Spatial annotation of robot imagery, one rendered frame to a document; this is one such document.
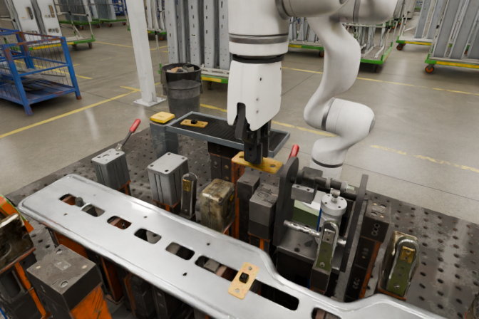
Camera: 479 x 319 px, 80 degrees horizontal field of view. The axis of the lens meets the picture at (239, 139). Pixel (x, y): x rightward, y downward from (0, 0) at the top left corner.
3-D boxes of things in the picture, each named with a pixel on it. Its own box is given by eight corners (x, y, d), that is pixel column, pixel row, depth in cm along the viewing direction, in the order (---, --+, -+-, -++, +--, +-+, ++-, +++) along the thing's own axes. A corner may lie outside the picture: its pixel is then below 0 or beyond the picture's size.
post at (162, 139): (162, 218, 120) (147, 122, 100) (174, 207, 126) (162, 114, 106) (177, 224, 117) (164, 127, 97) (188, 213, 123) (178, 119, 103)
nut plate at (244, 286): (242, 300, 57) (242, 296, 57) (226, 292, 59) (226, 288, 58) (260, 268, 64) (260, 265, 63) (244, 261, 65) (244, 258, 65)
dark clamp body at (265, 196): (237, 298, 89) (237, 202, 72) (255, 266, 100) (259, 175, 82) (269, 315, 85) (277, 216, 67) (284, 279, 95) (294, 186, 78)
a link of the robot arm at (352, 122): (317, 147, 116) (327, 91, 104) (365, 161, 107) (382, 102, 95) (306, 161, 107) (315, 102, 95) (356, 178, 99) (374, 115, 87)
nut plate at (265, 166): (230, 161, 50) (229, 155, 50) (241, 152, 53) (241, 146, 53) (274, 174, 46) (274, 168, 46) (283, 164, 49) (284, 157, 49)
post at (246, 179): (237, 278, 95) (236, 179, 77) (243, 267, 99) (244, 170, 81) (250, 285, 93) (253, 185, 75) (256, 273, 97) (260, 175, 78)
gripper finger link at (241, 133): (247, 82, 42) (258, 102, 46) (227, 128, 40) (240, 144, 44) (254, 83, 41) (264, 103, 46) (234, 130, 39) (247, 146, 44)
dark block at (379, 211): (334, 327, 81) (364, 215, 62) (339, 306, 87) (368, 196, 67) (353, 337, 79) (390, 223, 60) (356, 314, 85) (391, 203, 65)
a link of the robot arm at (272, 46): (248, 28, 46) (248, 48, 47) (216, 34, 39) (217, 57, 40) (299, 30, 42) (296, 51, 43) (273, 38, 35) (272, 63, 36)
